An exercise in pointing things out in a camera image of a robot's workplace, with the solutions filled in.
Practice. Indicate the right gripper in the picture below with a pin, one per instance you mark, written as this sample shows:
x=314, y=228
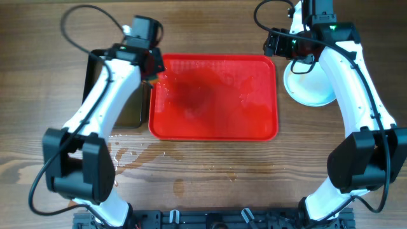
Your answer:
x=275, y=45

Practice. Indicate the black mounting rail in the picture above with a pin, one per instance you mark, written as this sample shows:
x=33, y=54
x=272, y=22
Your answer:
x=272, y=218

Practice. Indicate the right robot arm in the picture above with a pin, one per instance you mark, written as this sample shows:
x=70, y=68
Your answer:
x=370, y=157

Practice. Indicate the black water tray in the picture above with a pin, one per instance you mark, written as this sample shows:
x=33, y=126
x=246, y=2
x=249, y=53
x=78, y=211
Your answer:
x=135, y=111

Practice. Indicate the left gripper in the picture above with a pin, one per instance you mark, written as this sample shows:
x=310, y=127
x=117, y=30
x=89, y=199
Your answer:
x=160, y=67

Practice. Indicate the white plate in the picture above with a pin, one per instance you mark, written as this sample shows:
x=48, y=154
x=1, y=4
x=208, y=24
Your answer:
x=312, y=89

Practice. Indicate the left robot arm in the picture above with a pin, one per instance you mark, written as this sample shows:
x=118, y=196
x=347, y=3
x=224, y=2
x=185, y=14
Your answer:
x=78, y=165

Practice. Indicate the orange green sponge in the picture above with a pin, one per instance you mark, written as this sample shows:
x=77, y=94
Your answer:
x=153, y=79

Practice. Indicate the red plastic tray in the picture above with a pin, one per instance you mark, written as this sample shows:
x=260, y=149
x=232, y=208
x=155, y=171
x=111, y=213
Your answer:
x=215, y=97

